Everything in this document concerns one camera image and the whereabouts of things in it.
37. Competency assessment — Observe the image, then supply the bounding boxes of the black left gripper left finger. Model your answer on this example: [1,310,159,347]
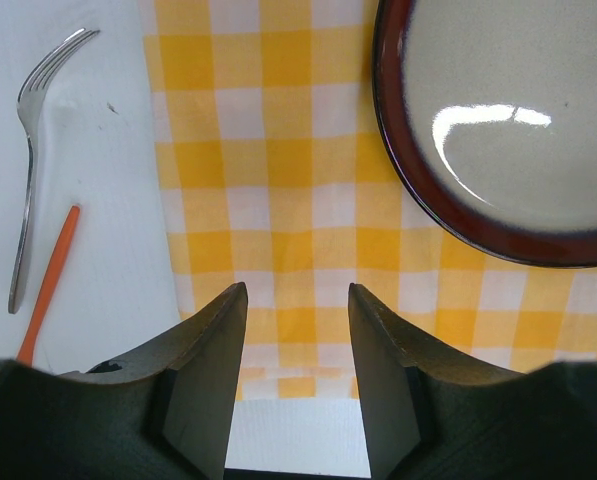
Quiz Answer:
[0,283,248,479]

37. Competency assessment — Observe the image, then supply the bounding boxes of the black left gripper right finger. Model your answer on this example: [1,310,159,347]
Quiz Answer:
[348,284,597,479]

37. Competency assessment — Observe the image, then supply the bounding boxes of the yellow white checkered cloth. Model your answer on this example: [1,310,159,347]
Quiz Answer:
[140,1,597,400]

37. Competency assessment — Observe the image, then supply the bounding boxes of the red rimmed cream plate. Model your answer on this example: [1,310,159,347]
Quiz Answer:
[372,1,597,268]

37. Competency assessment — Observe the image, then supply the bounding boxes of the orange chopsticks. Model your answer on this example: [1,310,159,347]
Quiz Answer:
[17,205,81,366]

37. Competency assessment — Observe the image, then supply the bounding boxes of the silver fork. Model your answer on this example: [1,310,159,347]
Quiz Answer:
[7,28,100,314]

